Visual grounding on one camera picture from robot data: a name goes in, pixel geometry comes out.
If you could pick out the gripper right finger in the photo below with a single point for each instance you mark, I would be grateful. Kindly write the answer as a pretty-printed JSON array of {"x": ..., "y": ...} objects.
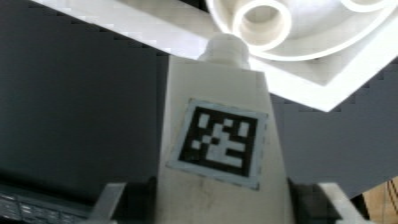
[{"x": 343, "y": 206}]

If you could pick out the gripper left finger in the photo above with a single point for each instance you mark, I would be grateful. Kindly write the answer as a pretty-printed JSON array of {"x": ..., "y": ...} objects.
[{"x": 105, "y": 206}]

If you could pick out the white round stool seat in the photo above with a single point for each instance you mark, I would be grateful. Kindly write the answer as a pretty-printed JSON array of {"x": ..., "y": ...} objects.
[{"x": 298, "y": 29}]

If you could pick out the black keyboard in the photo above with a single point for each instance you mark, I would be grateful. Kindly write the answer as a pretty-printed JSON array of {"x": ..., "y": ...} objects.
[{"x": 34, "y": 208}]

